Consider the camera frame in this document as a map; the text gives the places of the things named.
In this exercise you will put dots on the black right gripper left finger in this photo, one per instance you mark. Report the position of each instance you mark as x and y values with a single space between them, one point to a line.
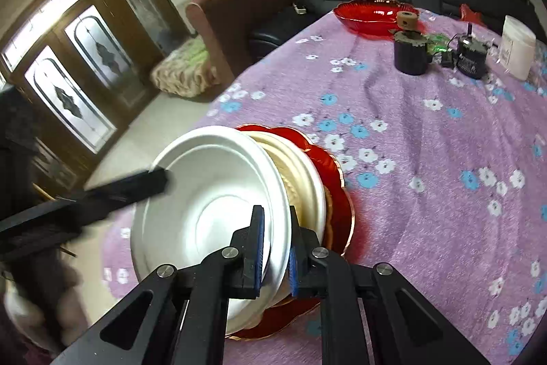
178 316

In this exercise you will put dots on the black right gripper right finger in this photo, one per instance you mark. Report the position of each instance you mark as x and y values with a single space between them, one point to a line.
371 314

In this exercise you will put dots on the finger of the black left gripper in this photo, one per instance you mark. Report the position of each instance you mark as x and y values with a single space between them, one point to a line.
126 191

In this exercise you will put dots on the white foam bowl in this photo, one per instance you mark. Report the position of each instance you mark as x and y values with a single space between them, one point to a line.
217 176

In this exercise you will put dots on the large beige plastic bowl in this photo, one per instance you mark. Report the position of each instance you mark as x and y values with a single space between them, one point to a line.
302 182

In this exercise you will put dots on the left hand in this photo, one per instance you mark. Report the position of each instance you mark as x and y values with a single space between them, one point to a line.
29 320

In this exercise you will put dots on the wooden glass door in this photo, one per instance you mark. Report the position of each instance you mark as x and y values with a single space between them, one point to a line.
85 66

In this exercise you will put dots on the patterned cushion stool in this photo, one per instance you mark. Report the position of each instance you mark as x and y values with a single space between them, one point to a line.
187 71

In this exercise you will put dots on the purple floral tablecloth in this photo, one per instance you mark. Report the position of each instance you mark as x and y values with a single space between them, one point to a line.
447 175

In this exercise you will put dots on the brown armchair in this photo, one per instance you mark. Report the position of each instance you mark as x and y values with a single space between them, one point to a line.
224 26

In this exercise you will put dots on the black electronic device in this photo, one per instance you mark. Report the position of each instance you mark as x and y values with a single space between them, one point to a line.
467 54

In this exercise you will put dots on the black cylinder container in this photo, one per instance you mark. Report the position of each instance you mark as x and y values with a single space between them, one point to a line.
410 52

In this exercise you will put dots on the green circuit board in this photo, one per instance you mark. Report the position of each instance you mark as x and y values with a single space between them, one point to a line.
437 43

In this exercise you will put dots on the white plastic jar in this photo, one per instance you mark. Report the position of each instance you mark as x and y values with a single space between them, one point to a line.
517 49

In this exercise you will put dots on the brown tape roll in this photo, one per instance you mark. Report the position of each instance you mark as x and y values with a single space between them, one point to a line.
407 20

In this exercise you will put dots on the red object on sofa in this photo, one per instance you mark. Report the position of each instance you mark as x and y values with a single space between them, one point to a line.
468 15

